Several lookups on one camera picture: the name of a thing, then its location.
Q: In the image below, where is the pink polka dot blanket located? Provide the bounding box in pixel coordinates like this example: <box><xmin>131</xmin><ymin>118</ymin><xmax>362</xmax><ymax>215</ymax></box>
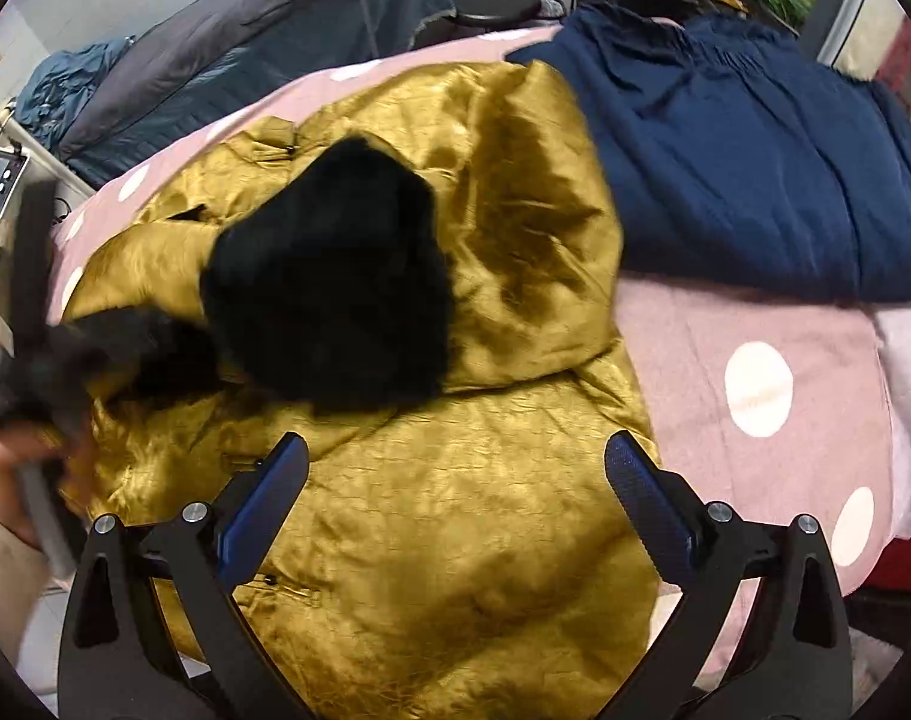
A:
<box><xmin>46</xmin><ymin>22</ymin><xmax>904</xmax><ymax>680</ymax></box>

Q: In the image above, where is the black round stool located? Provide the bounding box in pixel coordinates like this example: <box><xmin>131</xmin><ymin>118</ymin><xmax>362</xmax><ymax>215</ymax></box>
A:
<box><xmin>450</xmin><ymin>0</ymin><xmax>570</xmax><ymax>36</ymax></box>

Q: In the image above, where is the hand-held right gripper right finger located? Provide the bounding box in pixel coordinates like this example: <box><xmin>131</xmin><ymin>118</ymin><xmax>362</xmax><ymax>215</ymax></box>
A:
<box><xmin>601</xmin><ymin>431</ymin><xmax>854</xmax><ymax>720</ymax></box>

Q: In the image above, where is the navy blue garment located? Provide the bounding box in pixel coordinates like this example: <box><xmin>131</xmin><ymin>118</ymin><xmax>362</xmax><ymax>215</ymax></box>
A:
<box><xmin>504</xmin><ymin>4</ymin><xmax>911</xmax><ymax>306</ymax></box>

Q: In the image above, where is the person's left hand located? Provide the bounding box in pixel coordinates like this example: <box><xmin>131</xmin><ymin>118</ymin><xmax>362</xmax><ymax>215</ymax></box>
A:
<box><xmin>0</xmin><ymin>420</ymin><xmax>89</xmax><ymax>545</ymax></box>

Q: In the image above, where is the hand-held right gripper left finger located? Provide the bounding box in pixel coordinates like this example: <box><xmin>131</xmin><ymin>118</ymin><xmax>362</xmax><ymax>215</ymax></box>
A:
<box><xmin>56</xmin><ymin>432</ymin><xmax>315</xmax><ymax>720</ymax></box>

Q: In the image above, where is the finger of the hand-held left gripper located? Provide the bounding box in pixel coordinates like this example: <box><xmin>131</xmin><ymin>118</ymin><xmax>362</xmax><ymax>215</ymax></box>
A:
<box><xmin>13</xmin><ymin>178</ymin><xmax>64</xmax><ymax>346</ymax></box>

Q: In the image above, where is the gold satin jacket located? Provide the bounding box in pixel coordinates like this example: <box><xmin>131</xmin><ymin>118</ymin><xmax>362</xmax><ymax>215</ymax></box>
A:
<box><xmin>0</xmin><ymin>60</ymin><xmax>663</xmax><ymax>720</ymax></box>

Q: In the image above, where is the crumpled blue quilt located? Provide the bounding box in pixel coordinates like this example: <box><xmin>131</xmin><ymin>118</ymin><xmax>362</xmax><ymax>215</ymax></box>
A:
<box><xmin>11</xmin><ymin>39</ymin><xmax>139</xmax><ymax>152</ymax></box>

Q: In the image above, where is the red plastic object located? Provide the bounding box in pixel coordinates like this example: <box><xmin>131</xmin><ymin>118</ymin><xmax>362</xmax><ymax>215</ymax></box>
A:
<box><xmin>843</xmin><ymin>521</ymin><xmax>911</xmax><ymax>595</ymax></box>

